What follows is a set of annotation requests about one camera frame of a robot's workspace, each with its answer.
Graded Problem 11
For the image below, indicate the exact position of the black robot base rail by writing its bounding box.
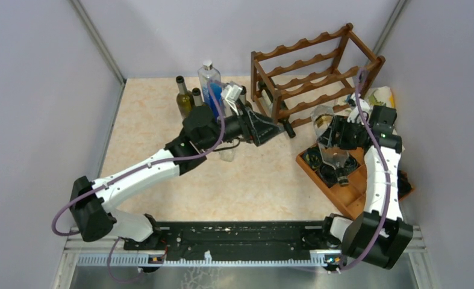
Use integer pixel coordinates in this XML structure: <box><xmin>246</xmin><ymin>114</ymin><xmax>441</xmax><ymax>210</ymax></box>
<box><xmin>123</xmin><ymin>220</ymin><xmax>341</xmax><ymax>261</ymax></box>

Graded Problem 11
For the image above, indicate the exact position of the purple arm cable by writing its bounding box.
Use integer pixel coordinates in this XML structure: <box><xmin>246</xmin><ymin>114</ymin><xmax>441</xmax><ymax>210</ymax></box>
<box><xmin>51</xmin><ymin>79</ymin><xmax>237</xmax><ymax>285</ymax></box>
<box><xmin>326</xmin><ymin>68</ymin><xmax>393</xmax><ymax>274</ymax></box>

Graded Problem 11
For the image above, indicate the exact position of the rolled dark patterned tie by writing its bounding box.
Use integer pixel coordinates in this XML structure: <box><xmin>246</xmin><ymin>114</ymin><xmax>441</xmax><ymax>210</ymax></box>
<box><xmin>302</xmin><ymin>146</ymin><xmax>323</xmax><ymax>170</ymax></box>

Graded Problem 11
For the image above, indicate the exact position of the wooden wine rack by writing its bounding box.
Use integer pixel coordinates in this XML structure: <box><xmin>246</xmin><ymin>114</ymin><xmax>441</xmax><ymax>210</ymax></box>
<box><xmin>250</xmin><ymin>23</ymin><xmax>385</xmax><ymax>138</ymax></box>

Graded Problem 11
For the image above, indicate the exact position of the green wine bottle far left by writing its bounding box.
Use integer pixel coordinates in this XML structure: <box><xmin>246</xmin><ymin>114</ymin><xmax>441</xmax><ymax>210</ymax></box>
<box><xmin>175</xmin><ymin>75</ymin><xmax>195</xmax><ymax>119</ymax></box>

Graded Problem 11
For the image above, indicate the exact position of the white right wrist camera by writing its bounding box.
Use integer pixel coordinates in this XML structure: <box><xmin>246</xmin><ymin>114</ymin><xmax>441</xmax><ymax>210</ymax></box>
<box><xmin>347</xmin><ymin>93</ymin><xmax>372</xmax><ymax>124</ymax></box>

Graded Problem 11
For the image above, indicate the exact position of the dinosaur print cloth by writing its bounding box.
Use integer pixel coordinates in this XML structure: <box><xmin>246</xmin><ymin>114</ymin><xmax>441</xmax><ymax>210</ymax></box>
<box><xmin>336</xmin><ymin>85</ymin><xmax>397</xmax><ymax>116</ymax></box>

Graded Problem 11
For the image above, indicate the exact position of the rolled dark striped tie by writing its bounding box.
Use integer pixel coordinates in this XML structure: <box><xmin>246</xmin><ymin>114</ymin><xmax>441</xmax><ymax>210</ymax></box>
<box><xmin>317</xmin><ymin>163</ymin><xmax>338</xmax><ymax>188</ymax></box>

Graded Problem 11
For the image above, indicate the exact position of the square clear glass bottle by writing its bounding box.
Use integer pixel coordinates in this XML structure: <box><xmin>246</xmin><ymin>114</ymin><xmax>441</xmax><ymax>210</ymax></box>
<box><xmin>218</xmin><ymin>148</ymin><xmax>236</xmax><ymax>162</ymax></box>

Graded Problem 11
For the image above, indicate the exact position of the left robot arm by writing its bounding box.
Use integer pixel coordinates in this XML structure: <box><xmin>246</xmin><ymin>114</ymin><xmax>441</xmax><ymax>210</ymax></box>
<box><xmin>69</xmin><ymin>106</ymin><xmax>283</xmax><ymax>249</ymax></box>

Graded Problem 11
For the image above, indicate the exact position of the green wine bottle grey capsule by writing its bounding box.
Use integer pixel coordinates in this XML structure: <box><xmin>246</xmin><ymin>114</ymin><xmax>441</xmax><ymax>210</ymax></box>
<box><xmin>239</xmin><ymin>85</ymin><xmax>253</xmax><ymax>110</ymax></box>

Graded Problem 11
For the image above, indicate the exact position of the clear whisky bottle black label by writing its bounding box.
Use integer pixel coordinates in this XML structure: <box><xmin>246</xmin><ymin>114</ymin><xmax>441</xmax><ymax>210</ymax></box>
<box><xmin>311</xmin><ymin>105</ymin><xmax>349</xmax><ymax>187</ymax></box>

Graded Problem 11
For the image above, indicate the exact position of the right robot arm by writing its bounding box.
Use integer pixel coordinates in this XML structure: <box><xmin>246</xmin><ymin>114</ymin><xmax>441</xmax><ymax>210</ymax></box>
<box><xmin>320</xmin><ymin>106</ymin><xmax>413</xmax><ymax>269</ymax></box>

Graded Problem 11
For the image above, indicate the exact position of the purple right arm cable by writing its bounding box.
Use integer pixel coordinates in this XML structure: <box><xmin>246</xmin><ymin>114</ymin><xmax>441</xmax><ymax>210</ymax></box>
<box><xmin>326</xmin><ymin>68</ymin><xmax>393</xmax><ymax>274</ymax></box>

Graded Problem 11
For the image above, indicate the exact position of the clear blue vodka bottle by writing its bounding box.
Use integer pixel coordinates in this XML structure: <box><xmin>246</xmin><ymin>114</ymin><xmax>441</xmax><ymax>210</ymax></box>
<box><xmin>198</xmin><ymin>60</ymin><xmax>224</xmax><ymax>119</ymax></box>

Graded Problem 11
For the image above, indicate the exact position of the black rolled belt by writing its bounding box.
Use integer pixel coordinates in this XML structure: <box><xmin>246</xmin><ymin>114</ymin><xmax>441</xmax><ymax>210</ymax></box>
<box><xmin>398</xmin><ymin>170</ymin><xmax>413</xmax><ymax>199</ymax></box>

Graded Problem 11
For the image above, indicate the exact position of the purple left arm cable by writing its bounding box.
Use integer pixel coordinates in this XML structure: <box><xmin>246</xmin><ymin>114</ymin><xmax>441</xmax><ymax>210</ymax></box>
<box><xmin>51</xmin><ymin>79</ymin><xmax>237</xmax><ymax>285</ymax></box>

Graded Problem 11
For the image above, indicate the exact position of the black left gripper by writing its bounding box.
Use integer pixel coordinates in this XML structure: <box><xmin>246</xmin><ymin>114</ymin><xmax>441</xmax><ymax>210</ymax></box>
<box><xmin>201</xmin><ymin>98</ymin><xmax>285</xmax><ymax>151</ymax></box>

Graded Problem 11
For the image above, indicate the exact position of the green wine bottle dark label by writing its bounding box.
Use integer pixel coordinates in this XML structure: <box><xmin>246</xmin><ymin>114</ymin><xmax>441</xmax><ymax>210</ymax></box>
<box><xmin>192</xmin><ymin>87</ymin><xmax>205</xmax><ymax>108</ymax></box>

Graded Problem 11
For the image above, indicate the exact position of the wooden compartment tray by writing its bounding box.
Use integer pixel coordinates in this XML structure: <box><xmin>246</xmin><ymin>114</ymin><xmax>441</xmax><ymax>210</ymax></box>
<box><xmin>295</xmin><ymin>135</ymin><xmax>415</xmax><ymax>220</ymax></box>

